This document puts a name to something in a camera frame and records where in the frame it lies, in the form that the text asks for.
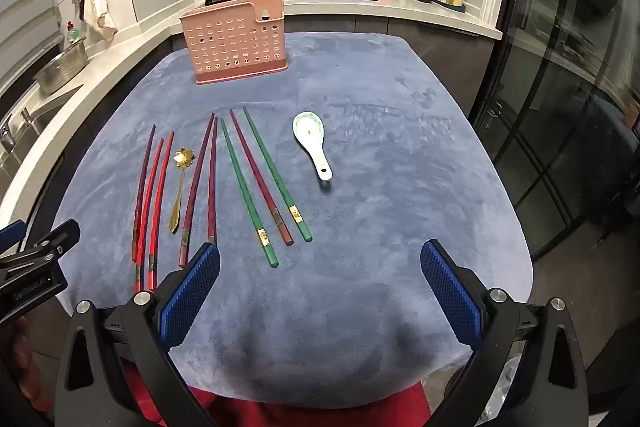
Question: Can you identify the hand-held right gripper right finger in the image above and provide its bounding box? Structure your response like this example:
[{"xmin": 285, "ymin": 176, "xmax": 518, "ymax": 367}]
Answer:
[{"xmin": 420, "ymin": 239, "xmax": 591, "ymax": 427}]

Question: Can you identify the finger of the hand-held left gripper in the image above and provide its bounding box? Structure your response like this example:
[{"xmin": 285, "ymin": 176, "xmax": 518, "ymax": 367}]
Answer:
[
  {"xmin": 0, "ymin": 218, "xmax": 82, "ymax": 269},
  {"xmin": 0, "ymin": 220, "xmax": 28, "ymax": 254}
]

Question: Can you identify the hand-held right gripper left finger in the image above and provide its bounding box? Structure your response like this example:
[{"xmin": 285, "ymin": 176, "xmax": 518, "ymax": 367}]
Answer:
[{"xmin": 52, "ymin": 242, "xmax": 221, "ymax": 427}]

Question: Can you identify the dark red chopstick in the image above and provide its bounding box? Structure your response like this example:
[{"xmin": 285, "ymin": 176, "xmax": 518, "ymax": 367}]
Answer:
[
  {"xmin": 229, "ymin": 109, "xmax": 295, "ymax": 246},
  {"xmin": 207, "ymin": 116, "xmax": 220, "ymax": 246},
  {"xmin": 178, "ymin": 112, "xmax": 216, "ymax": 269}
]

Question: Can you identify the green chopstick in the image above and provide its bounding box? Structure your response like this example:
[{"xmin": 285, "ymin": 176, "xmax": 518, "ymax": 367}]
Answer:
[
  {"xmin": 220, "ymin": 117, "xmax": 280, "ymax": 269},
  {"xmin": 243, "ymin": 107, "xmax": 314, "ymax": 243}
]

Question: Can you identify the gold flower-shaped spoon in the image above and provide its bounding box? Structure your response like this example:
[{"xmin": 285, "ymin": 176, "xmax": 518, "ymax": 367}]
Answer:
[{"xmin": 169, "ymin": 148, "xmax": 195, "ymax": 234}]

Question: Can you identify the white ceramic spoon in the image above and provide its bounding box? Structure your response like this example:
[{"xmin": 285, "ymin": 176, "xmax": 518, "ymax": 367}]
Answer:
[{"xmin": 292, "ymin": 112, "xmax": 333, "ymax": 181}]

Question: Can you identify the pink perforated utensil holder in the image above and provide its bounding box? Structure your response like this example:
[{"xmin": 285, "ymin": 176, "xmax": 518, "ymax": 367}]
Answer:
[{"xmin": 179, "ymin": 0, "xmax": 291, "ymax": 86}]

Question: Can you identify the steel faucet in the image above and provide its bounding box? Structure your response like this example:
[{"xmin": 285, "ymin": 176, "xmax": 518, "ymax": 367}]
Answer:
[{"xmin": 0, "ymin": 114, "xmax": 16, "ymax": 155}]

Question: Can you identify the blue-grey table cloth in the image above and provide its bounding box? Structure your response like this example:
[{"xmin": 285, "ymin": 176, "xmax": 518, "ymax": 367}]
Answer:
[{"xmin": 50, "ymin": 32, "xmax": 533, "ymax": 410}]

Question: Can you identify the steel sink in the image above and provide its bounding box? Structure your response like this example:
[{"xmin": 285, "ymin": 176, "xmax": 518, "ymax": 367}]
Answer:
[{"xmin": 20, "ymin": 82, "xmax": 83, "ymax": 142}]

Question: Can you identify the red clothing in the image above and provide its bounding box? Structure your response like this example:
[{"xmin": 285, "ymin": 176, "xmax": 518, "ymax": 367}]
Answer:
[{"xmin": 120, "ymin": 362, "xmax": 436, "ymax": 427}]

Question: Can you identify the steel colander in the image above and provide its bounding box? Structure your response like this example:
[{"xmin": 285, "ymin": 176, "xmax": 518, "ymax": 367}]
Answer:
[{"xmin": 34, "ymin": 41, "xmax": 90, "ymax": 96}]

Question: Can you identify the black framed glass door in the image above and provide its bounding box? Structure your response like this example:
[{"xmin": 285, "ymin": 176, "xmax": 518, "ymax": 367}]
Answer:
[{"xmin": 472, "ymin": 0, "xmax": 640, "ymax": 258}]

